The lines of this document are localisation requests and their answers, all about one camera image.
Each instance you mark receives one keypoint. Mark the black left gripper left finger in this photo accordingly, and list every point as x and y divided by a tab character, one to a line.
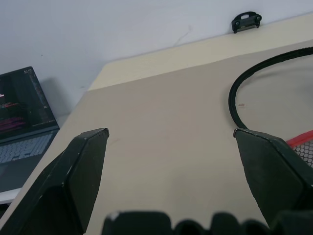
73	176

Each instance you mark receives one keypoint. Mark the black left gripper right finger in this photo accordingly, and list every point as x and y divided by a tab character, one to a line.
271	171

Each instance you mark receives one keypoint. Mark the red black paddle case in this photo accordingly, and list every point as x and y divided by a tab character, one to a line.
304	148

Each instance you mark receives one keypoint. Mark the open dark laptop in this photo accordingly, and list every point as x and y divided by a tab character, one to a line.
22	117

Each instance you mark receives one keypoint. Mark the small black clamp bracket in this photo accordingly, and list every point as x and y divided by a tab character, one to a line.
245	22

